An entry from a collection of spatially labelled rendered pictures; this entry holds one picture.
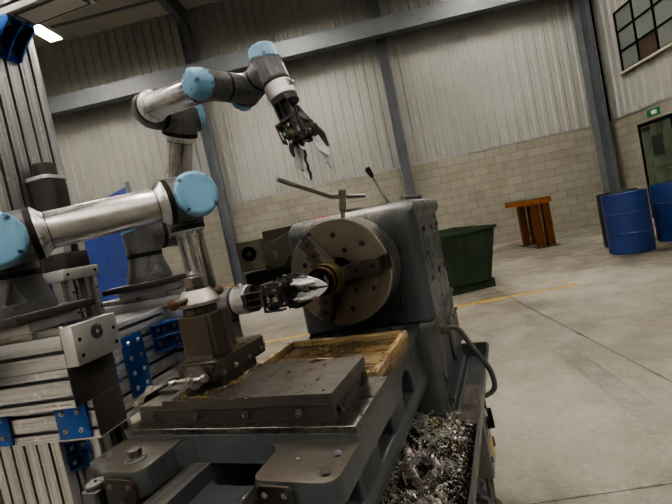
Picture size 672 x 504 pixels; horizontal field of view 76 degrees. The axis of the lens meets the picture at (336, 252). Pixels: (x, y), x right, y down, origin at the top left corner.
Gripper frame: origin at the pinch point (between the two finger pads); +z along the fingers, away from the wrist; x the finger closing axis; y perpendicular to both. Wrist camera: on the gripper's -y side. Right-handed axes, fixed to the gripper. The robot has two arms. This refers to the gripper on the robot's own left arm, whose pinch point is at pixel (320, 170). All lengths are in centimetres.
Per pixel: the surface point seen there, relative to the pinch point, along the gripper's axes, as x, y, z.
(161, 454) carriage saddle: -26, 54, 41
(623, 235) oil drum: 157, -619, 151
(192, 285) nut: -17.1, 41.9, 16.9
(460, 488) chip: 2, 10, 83
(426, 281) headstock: 6.1, -28.5, 40.2
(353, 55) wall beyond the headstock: -139, -991, -460
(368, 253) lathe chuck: -1.5, -11.2, 24.8
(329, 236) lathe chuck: -10.1, -11.2, 15.5
